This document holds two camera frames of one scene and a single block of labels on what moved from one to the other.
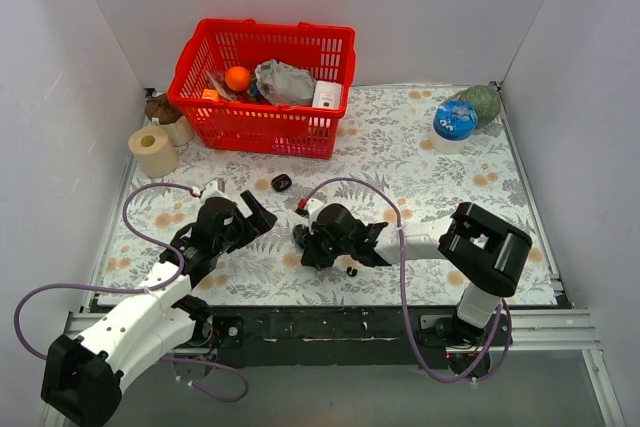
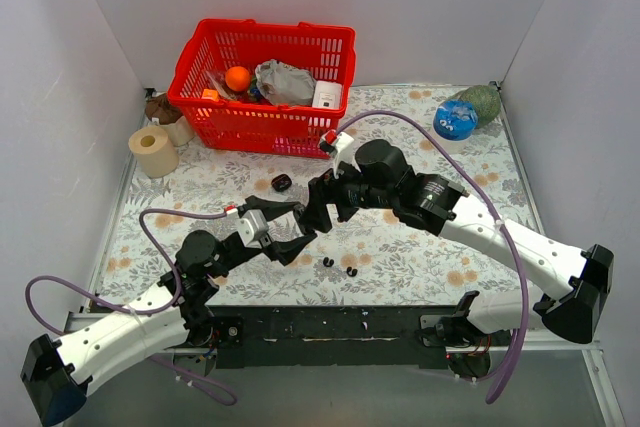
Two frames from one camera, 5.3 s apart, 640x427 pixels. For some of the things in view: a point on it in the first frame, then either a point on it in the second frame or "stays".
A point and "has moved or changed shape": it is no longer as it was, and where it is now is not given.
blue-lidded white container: x=453 y=123 stays
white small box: x=327 y=95 stays
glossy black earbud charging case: x=281 y=182 stays
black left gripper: x=248 y=219 → x=267 y=235
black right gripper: x=314 y=247 → x=329 y=195
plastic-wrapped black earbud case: x=299 y=234 has moved or changed shape
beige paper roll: x=157 y=155 stays
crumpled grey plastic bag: x=284 y=84 stays
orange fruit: x=237 y=78 stays
